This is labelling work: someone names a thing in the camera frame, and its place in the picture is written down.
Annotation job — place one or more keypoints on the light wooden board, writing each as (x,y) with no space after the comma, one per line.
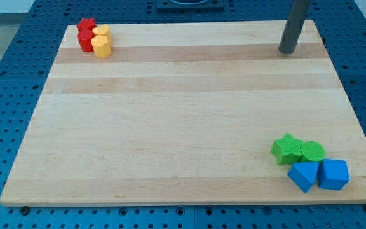
(185,114)

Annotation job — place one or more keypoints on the blue triangle block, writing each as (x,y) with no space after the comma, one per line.
(304,174)

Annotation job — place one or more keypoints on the yellow hexagon block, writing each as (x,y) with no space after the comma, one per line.
(101,46)

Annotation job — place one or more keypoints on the green star block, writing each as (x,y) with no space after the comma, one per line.
(287,150)

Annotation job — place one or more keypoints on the yellow heart block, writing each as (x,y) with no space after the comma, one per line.
(103,30)

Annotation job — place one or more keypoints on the red round block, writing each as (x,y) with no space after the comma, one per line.
(85,40)

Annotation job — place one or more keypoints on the red star block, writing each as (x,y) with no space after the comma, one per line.
(86,24)

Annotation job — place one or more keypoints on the green cylinder block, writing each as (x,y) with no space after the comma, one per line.
(312,152)

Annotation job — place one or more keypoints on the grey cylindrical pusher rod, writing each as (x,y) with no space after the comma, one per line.
(293,26)

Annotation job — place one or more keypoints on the blue cube block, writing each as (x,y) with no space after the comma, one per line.
(333,174)

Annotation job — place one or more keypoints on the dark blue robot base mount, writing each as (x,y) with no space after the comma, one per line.
(167,5)

